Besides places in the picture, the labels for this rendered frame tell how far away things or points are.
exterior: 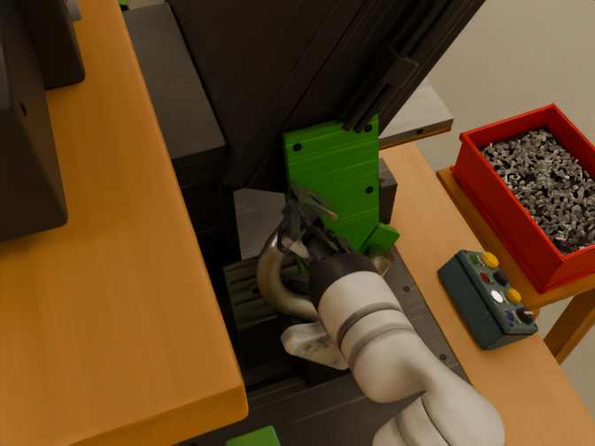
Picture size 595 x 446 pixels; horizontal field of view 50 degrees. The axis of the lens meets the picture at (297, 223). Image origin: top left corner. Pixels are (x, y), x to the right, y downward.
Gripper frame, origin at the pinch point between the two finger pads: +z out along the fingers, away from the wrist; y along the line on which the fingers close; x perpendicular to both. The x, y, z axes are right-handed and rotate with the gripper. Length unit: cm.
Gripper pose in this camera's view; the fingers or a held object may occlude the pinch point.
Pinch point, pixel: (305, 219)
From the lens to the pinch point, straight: 73.9
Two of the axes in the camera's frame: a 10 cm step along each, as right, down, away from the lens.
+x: -6.0, 7.4, 3.0
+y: -7.2, -3.5, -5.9
